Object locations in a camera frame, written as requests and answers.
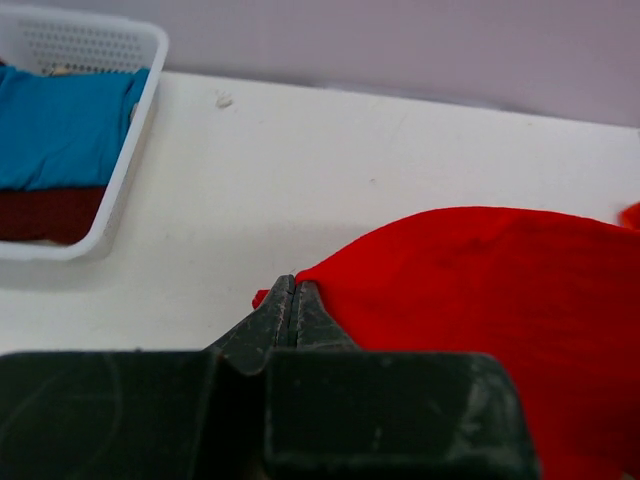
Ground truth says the dark red folded t shirt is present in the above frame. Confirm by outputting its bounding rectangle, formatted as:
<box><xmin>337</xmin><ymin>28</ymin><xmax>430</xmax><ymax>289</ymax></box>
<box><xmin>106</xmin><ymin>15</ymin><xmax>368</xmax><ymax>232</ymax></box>
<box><xmin>1</xmin><ymin>186</ymin><xmax>106</xmax><ymax>245</ymax></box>

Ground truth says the white plastic basket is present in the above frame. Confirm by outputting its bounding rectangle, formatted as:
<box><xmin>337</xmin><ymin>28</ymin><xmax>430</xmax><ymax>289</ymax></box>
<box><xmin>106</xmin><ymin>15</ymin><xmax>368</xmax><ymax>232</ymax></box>
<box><xmin>1</xmin><ymin>3</ymin><xmax>169</xmax><ymax>262</ymax></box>

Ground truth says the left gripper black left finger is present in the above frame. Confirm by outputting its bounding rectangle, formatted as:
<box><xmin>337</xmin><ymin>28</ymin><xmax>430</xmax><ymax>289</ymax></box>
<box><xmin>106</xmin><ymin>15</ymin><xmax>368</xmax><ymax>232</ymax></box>
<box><xmin>1</xmin><ymin>275</ymin><xmax>295</xmax><ymax>479</ymax></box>

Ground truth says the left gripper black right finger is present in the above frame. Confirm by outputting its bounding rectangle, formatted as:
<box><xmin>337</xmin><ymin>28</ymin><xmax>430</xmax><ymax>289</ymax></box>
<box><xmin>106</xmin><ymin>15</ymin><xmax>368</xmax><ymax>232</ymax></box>
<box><xmin>264</xmin><ymin>282</ymin><xmax>541</xmax><ymax>479</ymax></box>

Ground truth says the orange folded t shirt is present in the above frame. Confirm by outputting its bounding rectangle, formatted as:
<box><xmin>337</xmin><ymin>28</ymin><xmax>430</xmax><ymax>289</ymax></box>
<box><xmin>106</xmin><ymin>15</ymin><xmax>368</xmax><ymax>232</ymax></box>
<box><xmin>618</xmin><ymin>202</ymin><xmax>640</xmax><ymax>231</ymax></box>

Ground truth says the blue folded t shirt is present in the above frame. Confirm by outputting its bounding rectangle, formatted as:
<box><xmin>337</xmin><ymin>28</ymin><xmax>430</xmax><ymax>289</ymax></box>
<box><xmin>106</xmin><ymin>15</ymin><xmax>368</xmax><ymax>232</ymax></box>
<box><xmin>1</xmin><ymin>66</ymin><xmax>149</xmax><ymax>191</ymax></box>

